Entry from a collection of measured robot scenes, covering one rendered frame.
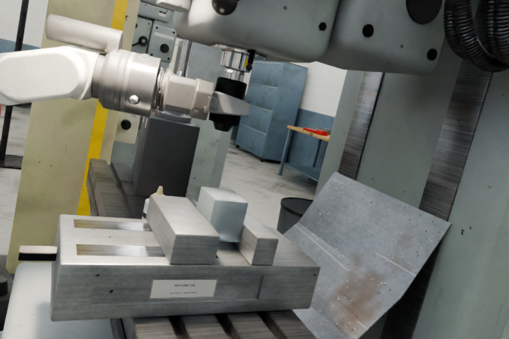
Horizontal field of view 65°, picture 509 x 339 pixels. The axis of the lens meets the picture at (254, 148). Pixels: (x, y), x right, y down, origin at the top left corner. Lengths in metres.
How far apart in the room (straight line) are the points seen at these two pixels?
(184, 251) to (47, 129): 1.88
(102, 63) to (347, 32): 0.34
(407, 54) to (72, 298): 0.54
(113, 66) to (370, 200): 0.55
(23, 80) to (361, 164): 0.65
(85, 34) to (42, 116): 1.73
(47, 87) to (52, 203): 1.88
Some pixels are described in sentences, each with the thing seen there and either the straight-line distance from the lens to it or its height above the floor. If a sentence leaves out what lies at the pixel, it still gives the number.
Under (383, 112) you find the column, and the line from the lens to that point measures 0.88.
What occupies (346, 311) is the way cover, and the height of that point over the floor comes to 0.93.
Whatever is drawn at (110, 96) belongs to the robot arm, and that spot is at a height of 1.20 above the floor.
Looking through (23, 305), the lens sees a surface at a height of 0.88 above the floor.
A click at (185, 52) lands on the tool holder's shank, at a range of 1.00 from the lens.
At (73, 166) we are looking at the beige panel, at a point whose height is 0.66.
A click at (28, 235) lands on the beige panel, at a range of 2.51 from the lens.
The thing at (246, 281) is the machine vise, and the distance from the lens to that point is 0.57.
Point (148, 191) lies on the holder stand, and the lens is 0.99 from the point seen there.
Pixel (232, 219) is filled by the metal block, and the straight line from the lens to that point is 0.57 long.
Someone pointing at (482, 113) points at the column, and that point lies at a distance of 0.74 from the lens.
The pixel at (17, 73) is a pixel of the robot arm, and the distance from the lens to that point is 0.60.
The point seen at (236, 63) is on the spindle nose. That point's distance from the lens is 0.60.
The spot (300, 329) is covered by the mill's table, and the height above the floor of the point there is 0.96.
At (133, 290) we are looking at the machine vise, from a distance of 0.52.
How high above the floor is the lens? 1.25
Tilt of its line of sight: 7 degrees down
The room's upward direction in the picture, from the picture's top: 13 degrees clockwise
